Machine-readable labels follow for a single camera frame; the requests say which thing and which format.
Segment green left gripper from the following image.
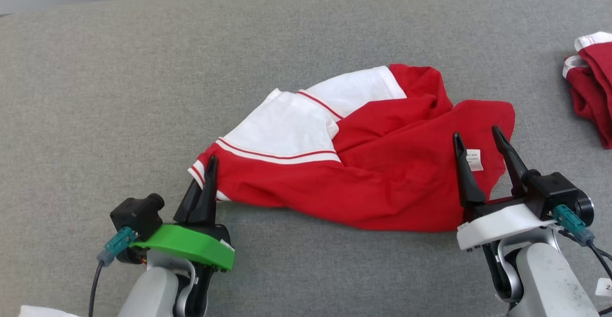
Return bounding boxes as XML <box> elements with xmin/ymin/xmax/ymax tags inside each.
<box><xmin>129</xmin><ymin>155</ymin><xmax>236</xmax><ymax>308</ymax></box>

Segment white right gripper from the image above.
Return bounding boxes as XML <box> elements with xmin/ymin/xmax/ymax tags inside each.
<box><xmin>452</xmin><ymin>126</ymin><xmax>558</xmax><ymax>252</ymax></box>

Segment red Bulls jersey white sleeves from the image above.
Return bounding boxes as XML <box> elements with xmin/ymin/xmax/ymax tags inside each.
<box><xmin>187</xmin><ymin>64</ymin><xmax>516</xmax><ymax>233</ymax></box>

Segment red shorts white side stripe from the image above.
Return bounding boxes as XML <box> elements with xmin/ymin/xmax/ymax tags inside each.
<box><xmin>562</xmin><ymin>32</ymin><xmax>612</xmax><ymax>150</ymax></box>

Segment grey fabric sofa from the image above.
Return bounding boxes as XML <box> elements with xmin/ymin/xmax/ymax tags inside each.
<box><xmin>0</xmin><ymin>0</ymin><xmax>612</xmax><ymax>317</ymax></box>

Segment white tape label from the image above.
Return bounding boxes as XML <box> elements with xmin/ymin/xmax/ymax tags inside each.
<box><xmin>18</xmin><ymin>305</ymin><xmax>81</xmax><ymax>317</ymax></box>

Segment black left cable teal plug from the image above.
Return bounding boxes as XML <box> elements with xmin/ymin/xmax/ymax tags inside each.
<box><xmin>88</xmin><ymin>227</ymin><xmax>138</xmax><ymax>317</ymax></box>

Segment black cable teal plug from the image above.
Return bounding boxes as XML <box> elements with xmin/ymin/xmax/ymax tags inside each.
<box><xmin>88</xmin><ymin>227</ymin><xmax>138</xmax><ymax>317</ymax></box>
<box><xmin>553</xmin><ymin>204</ymin><xmax>612</xmax><ymax>282</ymax></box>

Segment black right cable teal plug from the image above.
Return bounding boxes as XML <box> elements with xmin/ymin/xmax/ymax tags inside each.
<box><xmin>553</xmin><ymin>204</ymin><xmax>612</xmax><ymax>282</ymax></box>

